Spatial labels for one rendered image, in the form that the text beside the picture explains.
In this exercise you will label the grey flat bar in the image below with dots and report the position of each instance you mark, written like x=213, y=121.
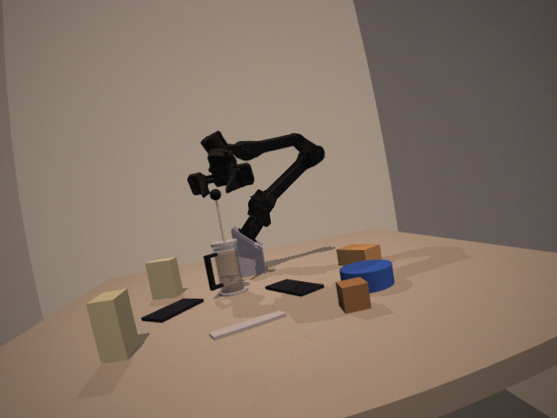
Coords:
x=248, y=324

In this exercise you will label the blue cylinder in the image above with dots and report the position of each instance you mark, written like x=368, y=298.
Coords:
x=377, y=273

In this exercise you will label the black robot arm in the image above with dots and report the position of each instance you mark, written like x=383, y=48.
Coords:
x=262, y=202

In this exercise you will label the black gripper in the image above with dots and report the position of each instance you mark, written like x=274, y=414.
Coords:
x=233, y=179

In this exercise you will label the glass french press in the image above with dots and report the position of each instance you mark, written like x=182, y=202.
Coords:
x=230, y=278

